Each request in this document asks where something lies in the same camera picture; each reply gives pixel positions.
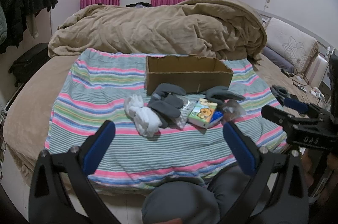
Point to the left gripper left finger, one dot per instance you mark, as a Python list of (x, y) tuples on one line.
[(49, 201)]

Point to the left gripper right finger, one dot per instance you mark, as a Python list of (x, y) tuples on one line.
[(288, 200)]

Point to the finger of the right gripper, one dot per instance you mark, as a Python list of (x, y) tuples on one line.
[(276, 116), (296, 105)]

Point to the clear plastic snack bag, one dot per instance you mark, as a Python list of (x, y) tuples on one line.
[(232, 110)]

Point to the green yellow tissue pack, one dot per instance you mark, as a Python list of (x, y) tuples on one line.
[(202, 113)]

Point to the clear crinkled plastic bag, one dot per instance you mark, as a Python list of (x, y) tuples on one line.
[(185, 111)]

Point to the grey glove pair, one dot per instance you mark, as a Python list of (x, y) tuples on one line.
[(165, 103)]

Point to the white socks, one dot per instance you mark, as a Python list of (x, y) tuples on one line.
[(146, 121)]

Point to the dark grey glove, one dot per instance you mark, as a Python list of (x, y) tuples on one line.
[(280, 93)]

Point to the grey pillow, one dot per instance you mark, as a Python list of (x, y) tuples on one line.
[(278, 60)]

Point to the white embroidered pillow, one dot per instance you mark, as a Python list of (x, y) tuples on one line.
[(292, 44)]

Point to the tan bed sheet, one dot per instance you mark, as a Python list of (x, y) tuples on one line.
[(27, 123)]

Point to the grey trousered legs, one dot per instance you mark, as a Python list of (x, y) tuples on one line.
[(185, 202)]

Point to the brown cardboard box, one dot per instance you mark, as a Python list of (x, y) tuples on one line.
[(192, 73)]

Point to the tan fleece blanket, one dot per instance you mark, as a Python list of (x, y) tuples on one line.
[(222, 29)]

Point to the striped colourful towel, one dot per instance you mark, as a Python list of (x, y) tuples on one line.
[(94, 91)]

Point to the black bedside cabinet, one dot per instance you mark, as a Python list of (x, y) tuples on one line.
[(29, 63)]

